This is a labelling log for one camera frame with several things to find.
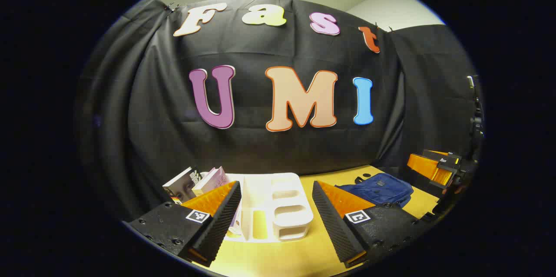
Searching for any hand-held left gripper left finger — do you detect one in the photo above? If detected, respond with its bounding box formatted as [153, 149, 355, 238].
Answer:
[123, 180, 242, 268]

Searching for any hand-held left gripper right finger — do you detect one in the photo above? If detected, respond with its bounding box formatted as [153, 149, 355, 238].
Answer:
[312, 180, 428, 269]

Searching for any pink purple book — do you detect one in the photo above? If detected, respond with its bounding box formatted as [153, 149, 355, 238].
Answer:
[191, 166, 243, 235]

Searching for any white bookshelf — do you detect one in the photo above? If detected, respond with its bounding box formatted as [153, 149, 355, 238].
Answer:
[200, 172, 314, 243]

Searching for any blue schoolbag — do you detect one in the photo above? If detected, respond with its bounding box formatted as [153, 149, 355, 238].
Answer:
[334, 172, 414, 209]

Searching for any black and white face book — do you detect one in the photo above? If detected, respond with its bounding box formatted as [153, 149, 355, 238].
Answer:
[162, 166, 202, 204]

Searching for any dark equipment stand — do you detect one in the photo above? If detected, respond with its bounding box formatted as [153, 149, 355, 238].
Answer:
[466, 75, 485, 158]

